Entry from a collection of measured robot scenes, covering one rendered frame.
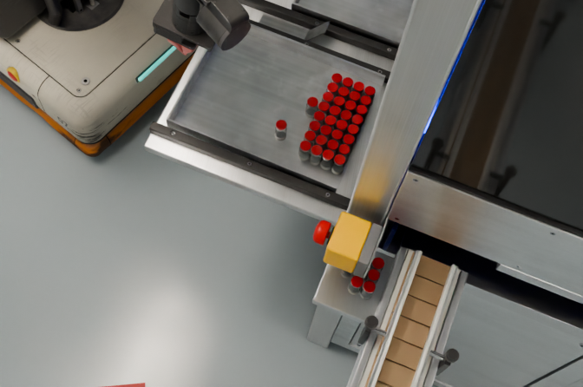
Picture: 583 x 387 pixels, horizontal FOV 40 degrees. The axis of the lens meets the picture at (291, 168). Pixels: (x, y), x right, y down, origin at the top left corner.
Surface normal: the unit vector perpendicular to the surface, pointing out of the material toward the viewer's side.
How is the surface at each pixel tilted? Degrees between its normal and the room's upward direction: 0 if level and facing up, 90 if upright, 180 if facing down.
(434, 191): 90
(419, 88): 90
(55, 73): 0
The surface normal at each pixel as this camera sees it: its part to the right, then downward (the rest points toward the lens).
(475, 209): -0.38, 0.83
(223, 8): 0.31, -0.37
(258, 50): 0.05, -0.41
